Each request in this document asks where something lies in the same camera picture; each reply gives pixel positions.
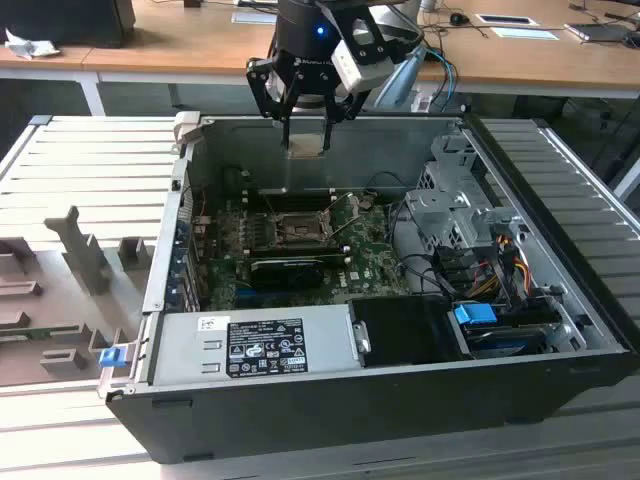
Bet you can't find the perforated silver drive cage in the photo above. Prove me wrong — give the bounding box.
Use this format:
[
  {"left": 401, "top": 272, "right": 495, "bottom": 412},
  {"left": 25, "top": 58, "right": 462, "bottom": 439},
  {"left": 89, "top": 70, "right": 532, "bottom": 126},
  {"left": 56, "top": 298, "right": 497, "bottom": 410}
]
[{"left": 423, "top": 133, "right": 482, "bottom": 201}]

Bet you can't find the black plastic shroud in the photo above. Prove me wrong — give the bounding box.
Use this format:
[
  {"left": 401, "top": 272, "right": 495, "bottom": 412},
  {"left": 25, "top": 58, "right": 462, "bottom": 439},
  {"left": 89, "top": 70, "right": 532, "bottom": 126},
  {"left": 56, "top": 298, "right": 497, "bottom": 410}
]
[{"left": 347, "top": 294, "right": 471, "bottom": 369}]

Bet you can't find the black RAM slot bank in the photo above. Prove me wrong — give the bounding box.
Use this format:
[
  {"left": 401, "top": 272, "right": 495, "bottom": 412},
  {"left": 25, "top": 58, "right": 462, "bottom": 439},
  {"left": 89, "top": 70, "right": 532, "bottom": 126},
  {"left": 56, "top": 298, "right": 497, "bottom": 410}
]
[
  {"left": 247, "top": 241, "right": 351, "bottom": 266},
  {"left": 257, "top": 189, "right": 341, "bottom": 209}
]

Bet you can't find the black hard disk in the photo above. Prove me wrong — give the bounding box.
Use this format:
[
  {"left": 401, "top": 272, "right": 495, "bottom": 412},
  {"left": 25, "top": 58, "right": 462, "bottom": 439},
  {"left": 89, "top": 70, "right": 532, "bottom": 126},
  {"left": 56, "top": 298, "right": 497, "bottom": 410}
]
[{"left": 462, "top": 322, "right": 551, "bottom": 357}]

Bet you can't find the crumpled white paper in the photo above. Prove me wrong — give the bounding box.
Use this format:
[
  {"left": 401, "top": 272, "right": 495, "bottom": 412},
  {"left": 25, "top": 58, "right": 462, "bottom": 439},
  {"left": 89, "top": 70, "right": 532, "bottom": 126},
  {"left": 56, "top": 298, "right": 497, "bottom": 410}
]
[{"left": 4, "top": 27, "right": 61, "bottom": 60}]

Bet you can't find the dark laptop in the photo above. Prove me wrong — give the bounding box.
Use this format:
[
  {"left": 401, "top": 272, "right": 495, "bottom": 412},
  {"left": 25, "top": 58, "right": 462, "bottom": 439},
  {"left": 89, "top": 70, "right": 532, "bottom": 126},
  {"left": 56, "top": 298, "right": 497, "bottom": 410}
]
[{"left": 564, "top": 22, "right": 634, "bottom": 44}]

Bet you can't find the green motherboard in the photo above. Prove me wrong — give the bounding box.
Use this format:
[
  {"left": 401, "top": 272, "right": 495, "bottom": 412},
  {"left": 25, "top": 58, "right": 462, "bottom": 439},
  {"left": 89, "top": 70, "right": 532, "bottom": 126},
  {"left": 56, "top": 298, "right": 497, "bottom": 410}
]
[{"left": 192, "top": 192, "right": 416, "bottom": 311}]

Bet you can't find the silver CPU plate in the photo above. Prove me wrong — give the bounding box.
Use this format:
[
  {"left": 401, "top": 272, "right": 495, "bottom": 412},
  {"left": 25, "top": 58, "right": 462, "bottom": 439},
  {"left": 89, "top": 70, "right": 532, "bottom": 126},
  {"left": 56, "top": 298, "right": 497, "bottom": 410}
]
[{"left": 288, "top": 133, "right": 325, "bottom": 159}]

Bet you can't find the black computer box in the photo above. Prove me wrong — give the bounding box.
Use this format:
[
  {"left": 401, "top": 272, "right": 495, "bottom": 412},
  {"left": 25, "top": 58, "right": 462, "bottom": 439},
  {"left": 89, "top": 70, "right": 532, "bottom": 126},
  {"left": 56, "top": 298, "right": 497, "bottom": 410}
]
[{"left": 0, "top": 0, "right": 136, "bottom": 49}]

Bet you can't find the green circuit board strip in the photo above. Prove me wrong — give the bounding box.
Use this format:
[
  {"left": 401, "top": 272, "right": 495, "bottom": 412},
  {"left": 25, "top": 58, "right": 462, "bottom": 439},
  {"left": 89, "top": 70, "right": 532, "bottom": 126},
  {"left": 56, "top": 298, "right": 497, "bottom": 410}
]
[{"left": 0, "top": 325, "right": 81, "bottom": 344}]

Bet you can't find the blue disk carrier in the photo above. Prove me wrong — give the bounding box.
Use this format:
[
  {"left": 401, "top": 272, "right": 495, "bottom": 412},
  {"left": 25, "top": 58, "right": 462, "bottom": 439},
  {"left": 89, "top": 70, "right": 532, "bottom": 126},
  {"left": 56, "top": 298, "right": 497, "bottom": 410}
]
[{"left": 452, "top": 302, "right": 499, "bottom": 330}]

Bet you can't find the black wire bundle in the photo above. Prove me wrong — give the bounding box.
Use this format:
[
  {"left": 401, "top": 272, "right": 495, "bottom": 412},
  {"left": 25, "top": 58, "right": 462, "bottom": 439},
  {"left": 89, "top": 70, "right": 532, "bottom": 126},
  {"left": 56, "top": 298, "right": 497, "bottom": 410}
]
[{"left": 388, "top": 199, "right": 454, "bottom": 297}]

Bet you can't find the beige case latch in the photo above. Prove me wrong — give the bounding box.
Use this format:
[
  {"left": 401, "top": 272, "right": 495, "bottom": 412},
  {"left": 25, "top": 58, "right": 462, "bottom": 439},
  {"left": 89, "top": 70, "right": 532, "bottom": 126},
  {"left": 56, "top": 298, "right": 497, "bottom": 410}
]
[{"left": 173, "top": 112, "right": 202, "bottom": 147}]

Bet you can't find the yellow orange wire bundle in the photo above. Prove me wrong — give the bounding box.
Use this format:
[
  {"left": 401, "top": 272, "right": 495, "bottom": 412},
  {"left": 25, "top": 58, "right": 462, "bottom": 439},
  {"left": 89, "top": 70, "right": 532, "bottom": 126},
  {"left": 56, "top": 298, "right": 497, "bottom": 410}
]
[{"left": 469, "top": 249, "right": 537, "bottom": 301}]

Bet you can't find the black grey PC case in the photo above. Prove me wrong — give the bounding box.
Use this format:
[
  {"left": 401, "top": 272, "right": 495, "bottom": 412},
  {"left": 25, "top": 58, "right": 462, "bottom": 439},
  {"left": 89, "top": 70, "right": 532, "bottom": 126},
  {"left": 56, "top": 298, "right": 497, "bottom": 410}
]
[{"left": 97, "top": 113, "right": 640, "bottom": 465}]

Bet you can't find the grey parts rack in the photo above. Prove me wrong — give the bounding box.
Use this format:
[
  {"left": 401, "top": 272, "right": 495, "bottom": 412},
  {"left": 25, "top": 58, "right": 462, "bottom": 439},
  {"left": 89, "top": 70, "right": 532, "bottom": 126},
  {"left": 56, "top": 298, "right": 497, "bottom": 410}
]
[{"left": 0, "top": 204, "right": 166, "bottom": 389}]

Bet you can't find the black graphics card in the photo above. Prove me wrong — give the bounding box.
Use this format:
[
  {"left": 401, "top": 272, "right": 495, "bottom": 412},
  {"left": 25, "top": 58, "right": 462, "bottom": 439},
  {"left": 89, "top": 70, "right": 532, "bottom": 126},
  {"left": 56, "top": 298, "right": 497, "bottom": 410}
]
[{"left": 248, "top": 256, "right": 325, "bottom": 290}]

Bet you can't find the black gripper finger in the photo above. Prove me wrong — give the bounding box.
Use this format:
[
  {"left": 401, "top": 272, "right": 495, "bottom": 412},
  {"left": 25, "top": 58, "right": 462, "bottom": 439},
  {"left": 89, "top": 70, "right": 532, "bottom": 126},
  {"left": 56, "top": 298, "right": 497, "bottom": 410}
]
[
  {"left": 320, "top": 88, "right": 374, "bottom": 151},
  {"left": 244, "top": 56, "right": 302, "bottom": 151}
]

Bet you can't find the white paper sheet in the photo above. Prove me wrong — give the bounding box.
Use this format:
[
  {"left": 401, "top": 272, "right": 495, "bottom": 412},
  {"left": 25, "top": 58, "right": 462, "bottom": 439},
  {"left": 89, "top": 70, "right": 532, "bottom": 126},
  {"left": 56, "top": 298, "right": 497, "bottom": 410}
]
[{"left": 490, "top": 26, "right": 561, "bottom": 42}]

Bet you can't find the CPU socket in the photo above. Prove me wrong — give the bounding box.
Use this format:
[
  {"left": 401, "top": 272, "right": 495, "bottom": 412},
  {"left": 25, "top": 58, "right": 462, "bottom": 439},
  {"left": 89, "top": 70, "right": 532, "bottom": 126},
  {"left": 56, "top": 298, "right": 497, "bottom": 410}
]
[{"left": 271, "top": 210, "right": 332, "bottom": 247}]

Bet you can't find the white camera on black bracket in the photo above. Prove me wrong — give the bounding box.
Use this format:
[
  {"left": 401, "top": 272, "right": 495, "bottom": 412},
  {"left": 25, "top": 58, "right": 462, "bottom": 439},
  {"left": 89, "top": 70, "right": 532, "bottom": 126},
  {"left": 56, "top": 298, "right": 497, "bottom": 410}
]
[{"left": 332, "top": 8, "right": 397, "bottom": 96}]

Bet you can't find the silver power supply with label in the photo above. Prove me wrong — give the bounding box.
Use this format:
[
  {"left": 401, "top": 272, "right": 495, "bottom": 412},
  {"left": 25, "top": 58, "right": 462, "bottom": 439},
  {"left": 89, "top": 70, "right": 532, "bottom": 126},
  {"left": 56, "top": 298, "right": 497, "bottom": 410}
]
[{"left": 149, "top": 303, "right": 361, "bottom": 386}]

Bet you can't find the blue cable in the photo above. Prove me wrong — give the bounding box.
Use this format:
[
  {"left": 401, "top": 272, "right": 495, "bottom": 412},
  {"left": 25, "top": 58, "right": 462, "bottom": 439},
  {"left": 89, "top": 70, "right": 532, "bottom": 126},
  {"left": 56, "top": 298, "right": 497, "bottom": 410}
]
[{"left": 433, "top": 48, "right": 459, "bottom": 112}]

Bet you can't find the wooden desk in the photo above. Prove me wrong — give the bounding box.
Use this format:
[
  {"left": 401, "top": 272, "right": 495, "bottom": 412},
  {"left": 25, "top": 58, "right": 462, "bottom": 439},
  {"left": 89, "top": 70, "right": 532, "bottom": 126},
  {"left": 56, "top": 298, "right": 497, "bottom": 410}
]
[{"left": 0, "top": 0, "right": 640, "bottom": 116}]

